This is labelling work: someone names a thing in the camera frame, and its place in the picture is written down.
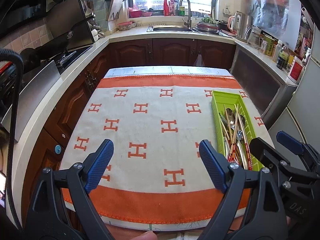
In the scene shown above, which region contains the grey cabinet appliance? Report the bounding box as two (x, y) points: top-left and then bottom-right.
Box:
(230, 40), (298, 129)

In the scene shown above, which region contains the black stove range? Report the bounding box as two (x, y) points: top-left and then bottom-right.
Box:
(20, 46), (92, 74)

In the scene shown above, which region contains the red white canister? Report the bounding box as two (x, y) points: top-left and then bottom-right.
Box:
(287, 56), (305, 83)

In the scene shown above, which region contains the orange beige H-pattern cloth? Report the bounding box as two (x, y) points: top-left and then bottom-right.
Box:
(60, 74), (276, 225)

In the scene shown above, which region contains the steel sink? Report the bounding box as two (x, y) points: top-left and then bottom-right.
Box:
(147, 25), (193, 32)

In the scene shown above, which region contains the cream chopstick red striped end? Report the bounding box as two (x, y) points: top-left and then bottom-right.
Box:
(237, 106), (253, 170)

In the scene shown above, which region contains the electric kettle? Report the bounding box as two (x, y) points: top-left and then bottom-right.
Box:
(228, 11), (253, 41)

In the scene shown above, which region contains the brown handled metal spoon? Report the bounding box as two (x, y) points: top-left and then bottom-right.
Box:
(237, 114), (247, 143)

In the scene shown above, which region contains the red bottle on windowsill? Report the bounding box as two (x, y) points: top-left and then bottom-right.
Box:
(163, 0), (169, 16)

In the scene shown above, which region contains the steel fork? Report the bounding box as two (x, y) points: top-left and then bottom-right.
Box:
(219, 114), (228, 129)

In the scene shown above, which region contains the kitchen faucet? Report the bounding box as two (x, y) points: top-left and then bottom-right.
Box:
(178, 0), (193, 29)

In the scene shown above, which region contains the white refrigerator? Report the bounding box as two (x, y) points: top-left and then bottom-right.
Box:
(269, 27), (320, 170)

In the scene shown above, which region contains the glass jar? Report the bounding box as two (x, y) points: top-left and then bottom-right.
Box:
(245, 26), (261, 49)

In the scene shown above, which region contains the large steel spoon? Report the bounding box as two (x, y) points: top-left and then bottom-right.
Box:
(226, 108), (235, 129)

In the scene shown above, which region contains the lime green plastic tray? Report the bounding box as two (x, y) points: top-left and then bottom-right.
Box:
(211, 90), (263, 171)

